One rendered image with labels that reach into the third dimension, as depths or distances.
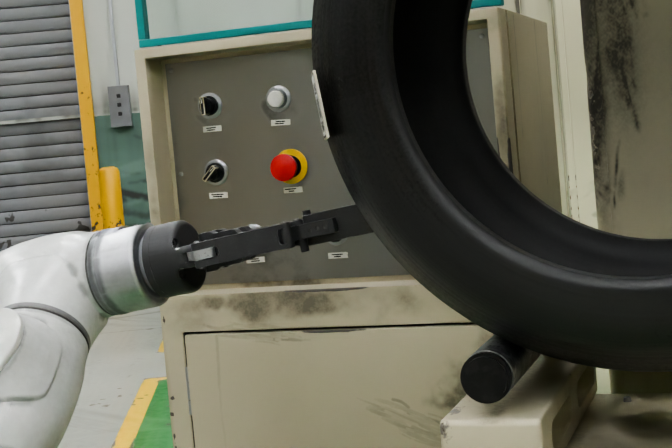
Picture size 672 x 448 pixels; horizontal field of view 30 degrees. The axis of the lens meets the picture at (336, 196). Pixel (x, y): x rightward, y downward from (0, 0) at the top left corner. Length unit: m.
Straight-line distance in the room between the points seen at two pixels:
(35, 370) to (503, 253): 0.45
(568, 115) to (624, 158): 3.05
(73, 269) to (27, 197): 9.00
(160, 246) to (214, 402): 0.66
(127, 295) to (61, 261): 0.08
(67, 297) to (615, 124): 0.62
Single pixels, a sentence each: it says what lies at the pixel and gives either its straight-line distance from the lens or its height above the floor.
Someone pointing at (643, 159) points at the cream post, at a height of 1.06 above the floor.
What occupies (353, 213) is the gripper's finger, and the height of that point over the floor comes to 1.04.
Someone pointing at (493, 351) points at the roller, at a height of 0.92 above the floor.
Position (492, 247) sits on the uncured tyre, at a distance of 1.06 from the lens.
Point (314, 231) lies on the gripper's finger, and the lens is 1.21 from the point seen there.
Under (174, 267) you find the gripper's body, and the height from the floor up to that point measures 1.00.
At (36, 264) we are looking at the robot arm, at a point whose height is 1.01.
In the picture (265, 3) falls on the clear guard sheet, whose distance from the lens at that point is 1.83.
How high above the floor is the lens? 1.12
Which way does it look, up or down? 3 degrees down
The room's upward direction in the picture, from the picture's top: 5 degrees counter-clockwise
